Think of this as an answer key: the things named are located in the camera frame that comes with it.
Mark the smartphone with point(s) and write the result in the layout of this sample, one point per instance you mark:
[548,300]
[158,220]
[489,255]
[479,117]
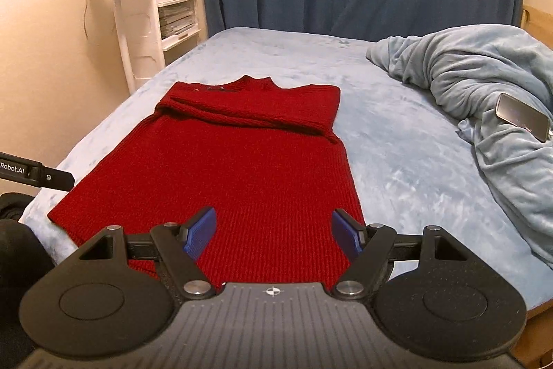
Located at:
[520,116]

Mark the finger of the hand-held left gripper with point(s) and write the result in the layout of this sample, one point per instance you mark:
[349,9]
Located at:
[58,180]

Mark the red knit sweater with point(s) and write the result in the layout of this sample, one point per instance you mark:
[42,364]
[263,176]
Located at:
[224,161]

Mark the person's dark clothed leg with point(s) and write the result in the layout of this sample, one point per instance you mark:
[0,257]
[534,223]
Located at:
[21,256]

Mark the bed with light blue sheet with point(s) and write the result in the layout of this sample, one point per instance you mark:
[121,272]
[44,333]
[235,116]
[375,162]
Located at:
[389,144]

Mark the large stack of books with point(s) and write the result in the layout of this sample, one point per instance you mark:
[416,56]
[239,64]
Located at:
[175,19]

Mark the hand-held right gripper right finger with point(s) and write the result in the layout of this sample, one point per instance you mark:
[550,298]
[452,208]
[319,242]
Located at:
[345,234]

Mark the light blue fleece blanket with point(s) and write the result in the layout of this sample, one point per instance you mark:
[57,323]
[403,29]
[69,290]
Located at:
[488,62]

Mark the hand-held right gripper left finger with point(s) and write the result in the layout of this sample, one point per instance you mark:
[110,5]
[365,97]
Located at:
[199,234]

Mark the white standing fan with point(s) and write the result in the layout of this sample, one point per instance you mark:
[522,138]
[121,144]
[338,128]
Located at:
[129,27]

